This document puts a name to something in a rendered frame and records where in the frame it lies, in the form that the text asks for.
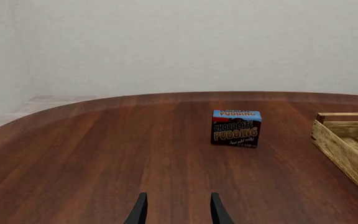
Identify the wooden slat tray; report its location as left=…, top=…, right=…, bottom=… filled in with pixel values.
left=310, top=112, right=358, bottom=205

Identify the chocolate pudding box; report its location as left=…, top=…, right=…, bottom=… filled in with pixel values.
left=210, top=108, right=264, bottom=149

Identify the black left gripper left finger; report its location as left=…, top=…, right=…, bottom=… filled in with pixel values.
left=124, top=192, right=148, bottom=224

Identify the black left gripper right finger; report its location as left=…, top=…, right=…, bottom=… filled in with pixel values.
left=210, top=192, right=235, bottom=224

